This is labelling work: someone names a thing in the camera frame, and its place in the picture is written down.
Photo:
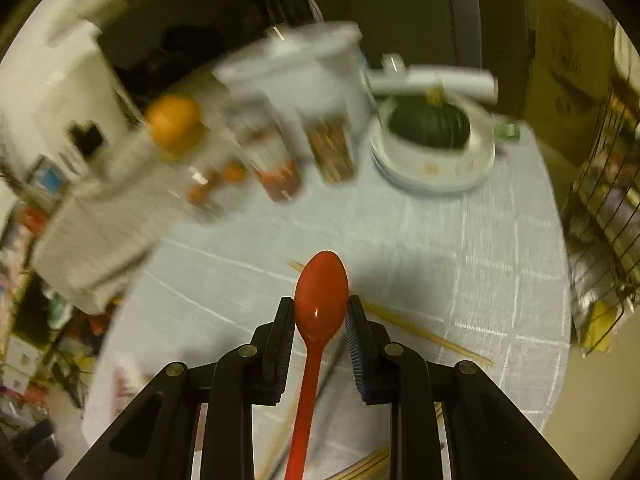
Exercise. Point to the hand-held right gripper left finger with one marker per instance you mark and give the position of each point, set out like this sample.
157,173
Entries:
286,345

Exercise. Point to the white appliance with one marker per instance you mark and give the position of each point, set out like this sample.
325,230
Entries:
65,100

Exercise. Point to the dark green squash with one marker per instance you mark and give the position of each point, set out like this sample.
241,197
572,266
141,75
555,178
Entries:
430,125

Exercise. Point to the clear glass jar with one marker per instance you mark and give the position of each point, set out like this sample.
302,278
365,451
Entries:
205,180

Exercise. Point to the wooden chopstick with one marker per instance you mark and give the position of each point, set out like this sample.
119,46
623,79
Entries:
430,339
367,462

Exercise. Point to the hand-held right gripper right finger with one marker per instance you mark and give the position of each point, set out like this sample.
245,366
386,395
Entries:
356,355

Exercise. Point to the orange fruit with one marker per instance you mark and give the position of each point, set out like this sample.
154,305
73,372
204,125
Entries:
175,120

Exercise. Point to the floral cloth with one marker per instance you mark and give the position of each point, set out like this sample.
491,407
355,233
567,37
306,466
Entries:
90,240

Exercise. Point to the glass jar with red contents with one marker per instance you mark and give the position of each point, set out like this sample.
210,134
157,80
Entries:
275,165

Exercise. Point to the cardboard box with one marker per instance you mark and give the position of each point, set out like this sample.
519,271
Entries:
565,70

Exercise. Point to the white pot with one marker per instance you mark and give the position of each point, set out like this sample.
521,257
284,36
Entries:
310,75

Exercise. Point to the glass jar with brown contents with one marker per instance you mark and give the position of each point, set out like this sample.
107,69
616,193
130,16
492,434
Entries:
332,152

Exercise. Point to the red plastic spoon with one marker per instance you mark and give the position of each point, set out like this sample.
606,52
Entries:
320,300

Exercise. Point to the cluttered shelf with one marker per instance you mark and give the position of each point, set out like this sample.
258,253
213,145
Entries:
30,335

